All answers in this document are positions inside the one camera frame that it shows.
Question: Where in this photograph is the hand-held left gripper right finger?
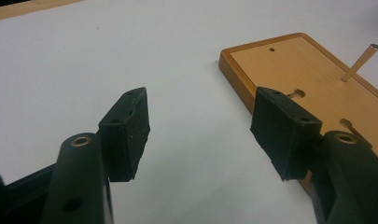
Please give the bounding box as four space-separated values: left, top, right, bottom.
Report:
249 86 323 182

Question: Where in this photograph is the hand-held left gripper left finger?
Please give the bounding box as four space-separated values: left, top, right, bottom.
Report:
97 87 151 183

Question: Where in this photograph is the wooden photo frame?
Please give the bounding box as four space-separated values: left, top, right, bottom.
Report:
217 32 378 196

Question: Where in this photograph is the thin wooden peg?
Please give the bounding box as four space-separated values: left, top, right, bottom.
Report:
341 43 378 83

